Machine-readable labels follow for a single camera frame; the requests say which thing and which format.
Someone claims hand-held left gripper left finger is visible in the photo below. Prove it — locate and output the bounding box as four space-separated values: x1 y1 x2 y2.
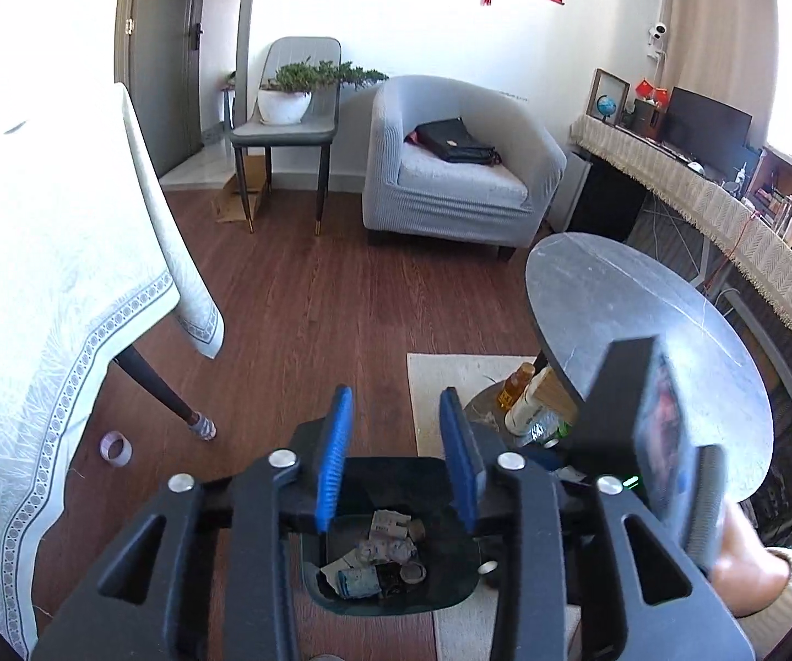
31 386 356 661

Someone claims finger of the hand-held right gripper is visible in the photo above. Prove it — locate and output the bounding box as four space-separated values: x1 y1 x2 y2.
521 444 576 475

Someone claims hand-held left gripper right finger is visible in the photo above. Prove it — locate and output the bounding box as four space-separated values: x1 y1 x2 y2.
438 387 758 661

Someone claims black trash bin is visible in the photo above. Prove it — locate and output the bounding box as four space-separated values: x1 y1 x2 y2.
289 420 500 614

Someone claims blue white tissue packet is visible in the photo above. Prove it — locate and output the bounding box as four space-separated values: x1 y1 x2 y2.
336 568 387 600

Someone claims person's right hand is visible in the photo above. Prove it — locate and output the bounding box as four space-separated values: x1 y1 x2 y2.
709 496 792 617

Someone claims white bottle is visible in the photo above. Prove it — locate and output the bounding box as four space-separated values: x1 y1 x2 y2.
504 366 555 431

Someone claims small wooden box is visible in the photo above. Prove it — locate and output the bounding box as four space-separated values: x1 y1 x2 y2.
530 375 579 424

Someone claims amber bottle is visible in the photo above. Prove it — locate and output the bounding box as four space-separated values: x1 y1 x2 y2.
497 361 536 414

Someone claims round grey marble table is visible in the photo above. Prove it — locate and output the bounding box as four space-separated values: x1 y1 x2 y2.
465 232 775 503

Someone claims dark table leg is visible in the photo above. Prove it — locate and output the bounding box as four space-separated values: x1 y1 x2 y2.
112 344 218 443

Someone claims beige fringed desk cloth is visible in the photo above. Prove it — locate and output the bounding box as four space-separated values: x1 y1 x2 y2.
569 112 792 400

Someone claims white computer tower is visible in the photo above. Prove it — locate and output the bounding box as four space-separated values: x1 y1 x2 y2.
549 151 593 231

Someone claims tape roll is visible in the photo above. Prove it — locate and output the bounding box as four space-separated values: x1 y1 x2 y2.
99 430 134 468

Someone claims grey armchair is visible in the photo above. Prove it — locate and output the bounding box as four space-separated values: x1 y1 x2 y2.
361 74 568 261

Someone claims wooden bookshelf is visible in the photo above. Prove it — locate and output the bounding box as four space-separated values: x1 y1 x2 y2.
747 144 792 269

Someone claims brown wooden speaker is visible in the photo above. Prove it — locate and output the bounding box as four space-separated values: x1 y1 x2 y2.
633 97 667 137

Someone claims brown cardboard box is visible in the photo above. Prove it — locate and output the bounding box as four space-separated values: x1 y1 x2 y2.
211 155 269 223

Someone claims black monitor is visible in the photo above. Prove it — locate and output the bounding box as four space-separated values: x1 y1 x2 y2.
661 87 753 173

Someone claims black bag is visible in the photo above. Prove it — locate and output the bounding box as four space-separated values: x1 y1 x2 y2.
413 117 503 166

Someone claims grey dining chair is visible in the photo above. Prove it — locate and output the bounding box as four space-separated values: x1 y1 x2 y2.
227 36 342 236

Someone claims white patterned tablecloth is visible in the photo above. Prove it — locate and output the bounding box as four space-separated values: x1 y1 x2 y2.
0 83 226 658

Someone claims potted plant in white pot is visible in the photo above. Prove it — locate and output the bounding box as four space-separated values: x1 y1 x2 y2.
257 58 390 126

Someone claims beige curtain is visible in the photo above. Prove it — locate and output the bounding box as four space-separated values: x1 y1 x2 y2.
664 0 779 128

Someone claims grey door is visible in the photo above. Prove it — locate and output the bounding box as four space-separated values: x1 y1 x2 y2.
115 0 208 166

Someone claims red cord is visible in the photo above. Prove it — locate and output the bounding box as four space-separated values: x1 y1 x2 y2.
713 210 762 290

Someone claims wooden picture frame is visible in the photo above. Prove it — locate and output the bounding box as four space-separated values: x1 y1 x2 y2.
587 69 632 126

